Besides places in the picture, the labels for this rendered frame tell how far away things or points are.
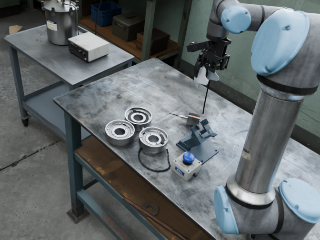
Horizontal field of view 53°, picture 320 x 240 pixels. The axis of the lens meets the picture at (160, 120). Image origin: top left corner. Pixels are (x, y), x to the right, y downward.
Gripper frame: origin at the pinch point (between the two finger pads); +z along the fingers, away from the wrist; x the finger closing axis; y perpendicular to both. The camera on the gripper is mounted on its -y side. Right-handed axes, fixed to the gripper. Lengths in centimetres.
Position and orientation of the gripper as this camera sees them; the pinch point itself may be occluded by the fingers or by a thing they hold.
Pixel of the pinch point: (200, 83)
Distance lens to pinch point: 123.4
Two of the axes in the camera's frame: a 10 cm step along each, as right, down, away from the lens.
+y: 6.6, 5.1, -5.5
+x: 7.4, -3.1, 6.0
